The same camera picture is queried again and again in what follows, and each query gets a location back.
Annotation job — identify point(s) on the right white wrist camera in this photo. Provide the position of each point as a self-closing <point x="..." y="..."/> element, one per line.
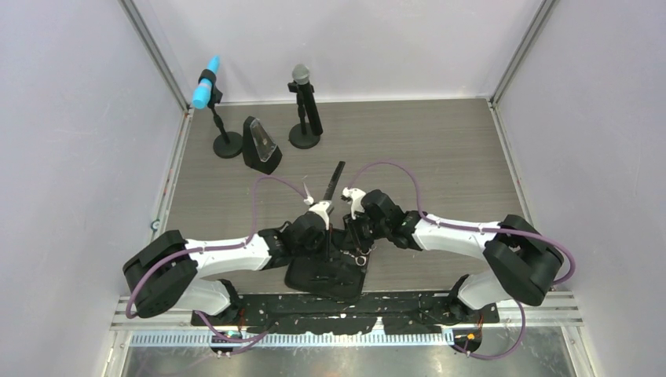
<point x="354" y="197"/>

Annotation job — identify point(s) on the grey black microphone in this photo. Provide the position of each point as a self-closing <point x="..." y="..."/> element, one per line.
<point x="301" y="77"/>

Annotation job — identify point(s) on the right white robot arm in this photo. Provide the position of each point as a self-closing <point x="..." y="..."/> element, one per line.
<point x="522" y="265"/>

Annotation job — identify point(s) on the black mic stand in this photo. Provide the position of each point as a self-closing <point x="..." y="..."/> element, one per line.
<point x="301" y="135"/>
<point x="226" y="145"/>

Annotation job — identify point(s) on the left black mic stand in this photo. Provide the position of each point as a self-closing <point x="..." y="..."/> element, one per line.
<point x="226" y="145"/>

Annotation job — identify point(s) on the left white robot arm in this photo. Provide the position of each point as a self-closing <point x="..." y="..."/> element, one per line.
<point x="173" y="272"/>

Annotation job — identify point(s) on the silver scissors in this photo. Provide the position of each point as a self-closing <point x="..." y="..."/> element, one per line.
<point x="356" y="258"/>
<point x="306" y="190"/>

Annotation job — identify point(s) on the blue microphone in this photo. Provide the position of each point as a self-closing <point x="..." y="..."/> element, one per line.
<point x="206" y="84"/>

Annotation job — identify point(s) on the right black mic stand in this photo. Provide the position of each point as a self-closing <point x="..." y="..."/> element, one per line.
<point x="301" y="135"/>

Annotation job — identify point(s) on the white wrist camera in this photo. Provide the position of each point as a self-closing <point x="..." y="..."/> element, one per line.
<point x="354" y="197"/>
<point x="322" y="208"/>

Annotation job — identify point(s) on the black zip tool case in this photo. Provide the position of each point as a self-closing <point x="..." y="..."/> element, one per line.
<point x="334" y="276"/>

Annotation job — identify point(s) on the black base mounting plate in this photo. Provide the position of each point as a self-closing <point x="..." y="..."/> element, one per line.
<point x="401" y="312"/>

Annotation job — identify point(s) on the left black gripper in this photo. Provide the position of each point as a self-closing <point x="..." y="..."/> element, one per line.
<point x="327" y="247"/>

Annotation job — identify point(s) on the aluminium frame rail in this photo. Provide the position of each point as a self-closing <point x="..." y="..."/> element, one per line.
<point x="175" y="328"/>

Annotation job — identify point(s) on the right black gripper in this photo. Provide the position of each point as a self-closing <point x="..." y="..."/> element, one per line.
<point x="352" y="226"/>

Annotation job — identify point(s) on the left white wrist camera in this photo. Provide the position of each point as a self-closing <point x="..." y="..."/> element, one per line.
<point x="322" y="208"/>

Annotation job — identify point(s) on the black hair comb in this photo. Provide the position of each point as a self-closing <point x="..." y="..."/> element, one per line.
<point x="332" y="185"/>

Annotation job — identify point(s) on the black metronome clear cover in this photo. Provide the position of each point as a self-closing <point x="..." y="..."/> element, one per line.
<point x="260" y="151"/>

